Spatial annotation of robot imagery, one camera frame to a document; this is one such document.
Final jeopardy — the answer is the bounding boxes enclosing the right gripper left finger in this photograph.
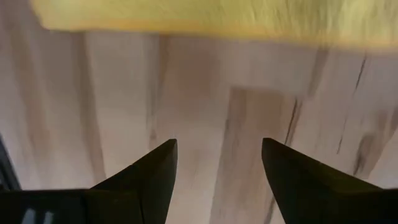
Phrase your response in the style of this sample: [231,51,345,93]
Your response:
[0,138,178,224]

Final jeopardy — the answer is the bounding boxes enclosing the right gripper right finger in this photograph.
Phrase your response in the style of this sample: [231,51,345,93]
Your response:
[261,138,398,224]

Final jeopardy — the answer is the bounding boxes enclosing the yellow microfiber towel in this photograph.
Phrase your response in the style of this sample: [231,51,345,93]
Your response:
[29,0,398,50]

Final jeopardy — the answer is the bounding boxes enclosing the black aluminium table frame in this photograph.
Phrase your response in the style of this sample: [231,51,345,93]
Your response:
[0,133,22,191]

